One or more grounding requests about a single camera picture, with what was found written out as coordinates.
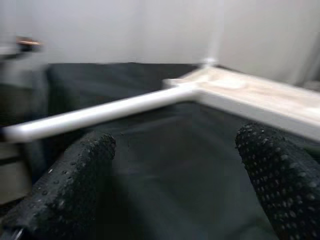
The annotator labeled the black tablecloth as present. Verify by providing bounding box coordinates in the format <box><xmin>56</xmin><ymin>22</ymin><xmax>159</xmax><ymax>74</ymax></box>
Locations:
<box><xmin>0</xmin><ymin>61</ymin><xmax>320</xmax><ymax>240</ymax></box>

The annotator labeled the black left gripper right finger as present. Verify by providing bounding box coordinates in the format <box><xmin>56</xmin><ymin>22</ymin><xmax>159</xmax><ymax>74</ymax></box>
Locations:
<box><xmin>235</xmin><ymin>123</ymin><xmax>320</xmax><ymax>240</ymax></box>

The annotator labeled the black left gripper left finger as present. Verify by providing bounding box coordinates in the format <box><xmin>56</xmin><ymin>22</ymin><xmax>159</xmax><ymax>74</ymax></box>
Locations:
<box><xmin>0</xmin><ymin>132</ymin><xmax>117</xmax><ymax>240</ymax></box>

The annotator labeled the white plastic table top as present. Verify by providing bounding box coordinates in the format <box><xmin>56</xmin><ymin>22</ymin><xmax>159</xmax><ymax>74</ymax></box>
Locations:
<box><xmin>162</xmin><ymin>65</ymin><xmax>320</xmax><ymax>149</ymax></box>

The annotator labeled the black wok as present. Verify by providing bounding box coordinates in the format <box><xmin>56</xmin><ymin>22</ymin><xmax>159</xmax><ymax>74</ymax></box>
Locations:
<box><xmin>0</xmin><ymin>35</ymin><xmax>45</xmax><ymax>61</ymax></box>

